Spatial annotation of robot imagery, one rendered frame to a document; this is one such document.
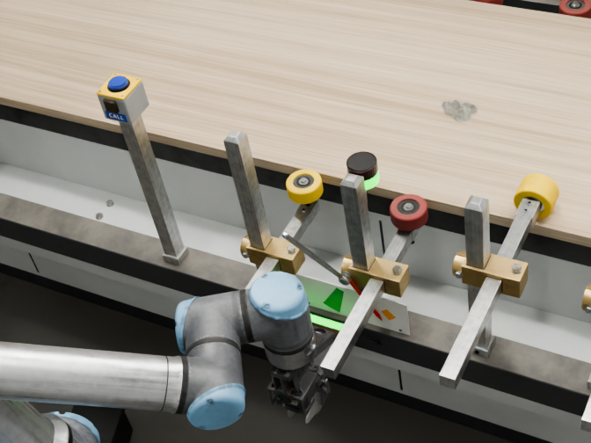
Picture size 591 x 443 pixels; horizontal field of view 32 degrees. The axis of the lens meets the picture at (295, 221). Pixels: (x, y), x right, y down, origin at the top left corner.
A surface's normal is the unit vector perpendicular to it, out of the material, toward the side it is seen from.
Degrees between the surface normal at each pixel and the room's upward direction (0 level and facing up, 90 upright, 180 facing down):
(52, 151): 90
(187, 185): 90
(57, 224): 0
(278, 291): 5
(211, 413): 92
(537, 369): 0
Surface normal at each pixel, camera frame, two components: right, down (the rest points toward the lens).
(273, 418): -0.15, -0.70
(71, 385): 0.25, 0.17
